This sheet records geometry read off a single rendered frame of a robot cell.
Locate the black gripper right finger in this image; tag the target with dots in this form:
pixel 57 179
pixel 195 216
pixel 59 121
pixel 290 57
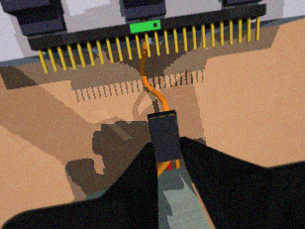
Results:
pixel 238 194

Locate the black pin header strip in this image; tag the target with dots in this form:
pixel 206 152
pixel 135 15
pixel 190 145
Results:
pixel 148 26

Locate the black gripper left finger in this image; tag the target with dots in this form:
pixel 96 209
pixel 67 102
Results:
pixel 131 202

